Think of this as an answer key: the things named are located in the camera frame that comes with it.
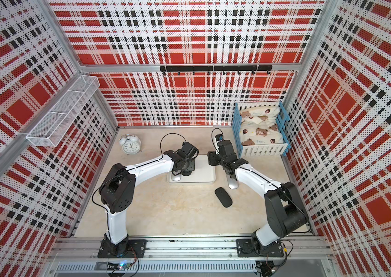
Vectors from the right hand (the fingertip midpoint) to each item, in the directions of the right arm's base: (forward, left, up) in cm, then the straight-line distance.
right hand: (215, 152), depth 90 cm
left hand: (-2, +14, -8) cm, 16 cm away
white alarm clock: (+11, +50, -6) cm, 52 cm away
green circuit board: (-48, +39, -12) cm, 63 cm away
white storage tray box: (-6, +7, -10) cm, 14 cm away
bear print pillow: (+30, -29, 0) cm, 42 cm away
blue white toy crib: (+8, -31, -9) cm, 33 cm away
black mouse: (-19, -4, -14) cm, 23 cm away
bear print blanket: (+19, -33, -5) cm, 38 cm away
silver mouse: (-7, +22, -14) cm, 27 cm away
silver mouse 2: (-11, -10, -15) cm, 21 cm away
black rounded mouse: (-8, +16, -8) cm, 19 cm away
